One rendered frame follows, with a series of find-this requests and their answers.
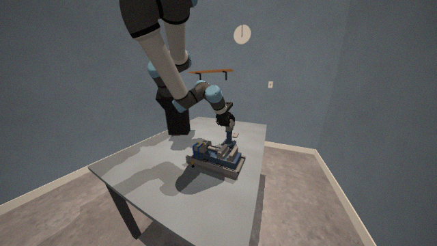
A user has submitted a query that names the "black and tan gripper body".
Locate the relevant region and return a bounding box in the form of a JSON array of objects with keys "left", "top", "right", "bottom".
[{"left": 216, "top": 110, "right": 231, "bottom": 127}]

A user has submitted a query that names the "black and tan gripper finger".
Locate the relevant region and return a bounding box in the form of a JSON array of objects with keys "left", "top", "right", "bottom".
[{"left": 230, "top": 114, "right": 235, "bottom": 128}]

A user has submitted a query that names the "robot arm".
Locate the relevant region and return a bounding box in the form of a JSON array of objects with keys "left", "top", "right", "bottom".
[{"left": 119, "top": 0, "right": 233, "bottom": 114}]

